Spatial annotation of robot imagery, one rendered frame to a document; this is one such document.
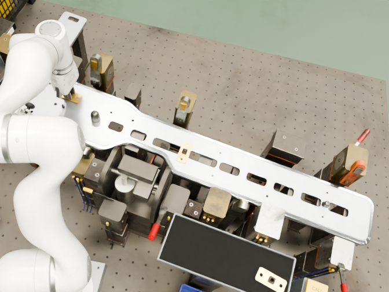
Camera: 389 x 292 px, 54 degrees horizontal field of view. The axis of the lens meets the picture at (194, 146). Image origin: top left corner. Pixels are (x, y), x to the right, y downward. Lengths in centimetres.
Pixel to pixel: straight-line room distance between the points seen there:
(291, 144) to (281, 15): 204
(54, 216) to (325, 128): 138
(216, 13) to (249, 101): 145
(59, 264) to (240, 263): 47
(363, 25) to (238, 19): 108
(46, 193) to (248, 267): 57
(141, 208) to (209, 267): 35
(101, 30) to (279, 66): 93
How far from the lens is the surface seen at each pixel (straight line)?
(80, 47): 178
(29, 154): 83
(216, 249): 110
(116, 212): 118
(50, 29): 119
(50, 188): 87
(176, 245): 108
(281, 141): 142
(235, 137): 176
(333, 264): 132
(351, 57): 333
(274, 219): 121
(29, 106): 121
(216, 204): 121
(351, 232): 144
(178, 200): 120
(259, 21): 324
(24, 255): 107
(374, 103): 216
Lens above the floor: 222
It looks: 63 degrees down
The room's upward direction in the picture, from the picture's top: 17 degrees clockwise
